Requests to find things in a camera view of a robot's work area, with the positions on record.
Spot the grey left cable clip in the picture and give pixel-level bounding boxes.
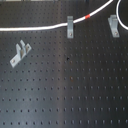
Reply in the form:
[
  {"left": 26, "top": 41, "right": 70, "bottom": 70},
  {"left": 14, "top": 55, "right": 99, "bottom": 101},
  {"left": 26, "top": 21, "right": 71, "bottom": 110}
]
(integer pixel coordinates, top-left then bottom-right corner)
[{"left": 10, "top": 40, "right": 32, "bottom": 67}]

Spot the grey cable clip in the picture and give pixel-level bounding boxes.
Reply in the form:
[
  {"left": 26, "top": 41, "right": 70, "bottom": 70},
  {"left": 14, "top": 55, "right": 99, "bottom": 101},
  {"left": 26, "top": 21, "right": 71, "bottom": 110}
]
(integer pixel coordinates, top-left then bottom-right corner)
[
  {"left": 108, "top": 15, "right": 119, "bottom": 38},
  {"left": 67, "top": 16, "right": 74, "bottom": 39},
  {"left": 10, "top": 40, "right": 32, "bottom": 67}
]

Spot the grey middle cable clip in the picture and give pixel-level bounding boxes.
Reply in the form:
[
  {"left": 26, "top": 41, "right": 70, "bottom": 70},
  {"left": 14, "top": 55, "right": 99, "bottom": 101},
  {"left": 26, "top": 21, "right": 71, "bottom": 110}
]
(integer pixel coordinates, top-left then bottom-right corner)
[{"left": 67, "top": 16, "right": 74, "bottom": 39}]

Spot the grey right cable clip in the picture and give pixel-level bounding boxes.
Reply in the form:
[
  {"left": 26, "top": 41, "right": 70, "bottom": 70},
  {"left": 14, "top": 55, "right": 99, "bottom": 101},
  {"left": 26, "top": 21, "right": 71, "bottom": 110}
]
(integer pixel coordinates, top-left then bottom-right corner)
[{"left": 108, "top": 15, "right": 119, "bottom": 38}]

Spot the white cable with red mark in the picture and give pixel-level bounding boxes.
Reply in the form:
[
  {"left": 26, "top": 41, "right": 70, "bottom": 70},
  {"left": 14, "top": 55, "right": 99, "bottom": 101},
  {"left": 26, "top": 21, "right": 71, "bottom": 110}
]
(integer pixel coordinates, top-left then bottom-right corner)
[{"left": 0, "top": 0, "right": 128, "bottom": 33}]

